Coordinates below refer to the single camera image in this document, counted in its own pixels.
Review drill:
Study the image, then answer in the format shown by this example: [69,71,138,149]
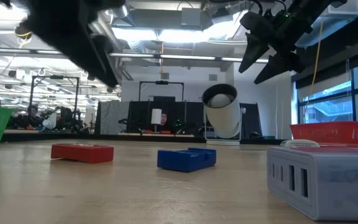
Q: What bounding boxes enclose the person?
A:
[159,113,172,132]
[25,105,42,129]

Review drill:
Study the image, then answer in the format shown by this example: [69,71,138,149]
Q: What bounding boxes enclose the white lampshade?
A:
[150,108,163,126]

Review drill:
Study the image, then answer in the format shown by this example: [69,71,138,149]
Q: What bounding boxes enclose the ceiling strip light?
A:
[109,52,270,62]

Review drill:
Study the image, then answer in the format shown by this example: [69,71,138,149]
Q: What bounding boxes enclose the red plastic basket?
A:
[289,121,358,149]

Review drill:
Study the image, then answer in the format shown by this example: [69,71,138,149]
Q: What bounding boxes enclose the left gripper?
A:
[11,0,127,88]

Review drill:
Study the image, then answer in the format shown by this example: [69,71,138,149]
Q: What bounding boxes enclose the large lavender power cube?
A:
[266,146,358,222]

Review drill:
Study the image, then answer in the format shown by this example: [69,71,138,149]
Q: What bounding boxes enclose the black curtain panel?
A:
[239,103,263,139]
[126,100,205,136]

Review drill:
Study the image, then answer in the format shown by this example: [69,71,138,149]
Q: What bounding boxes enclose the yellow hanging cable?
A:
[308,18,324,105]

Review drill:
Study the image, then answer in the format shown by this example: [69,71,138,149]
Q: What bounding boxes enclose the white bag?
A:
[42,111,58,131]

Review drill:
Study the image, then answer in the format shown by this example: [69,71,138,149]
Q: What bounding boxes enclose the dark blue box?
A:
[157,147,217,174]

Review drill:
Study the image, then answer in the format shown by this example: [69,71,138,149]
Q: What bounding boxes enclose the ceiling air duct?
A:
[110,7,204,31]

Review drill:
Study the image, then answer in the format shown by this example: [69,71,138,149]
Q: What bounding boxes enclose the white lavender block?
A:
[50,142,115,165]

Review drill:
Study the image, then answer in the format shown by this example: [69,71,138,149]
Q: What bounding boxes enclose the grey curtain panel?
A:
[95,100,131,136]

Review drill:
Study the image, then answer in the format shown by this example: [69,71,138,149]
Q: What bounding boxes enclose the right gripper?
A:
[239,6,315,85]

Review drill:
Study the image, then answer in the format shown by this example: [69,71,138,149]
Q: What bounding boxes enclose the black gantry frame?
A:
[29,75,80,131]
[139,80,185,103]

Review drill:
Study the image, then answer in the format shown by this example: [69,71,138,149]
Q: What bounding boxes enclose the black aluminium rig frame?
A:
[0,133,291,144]

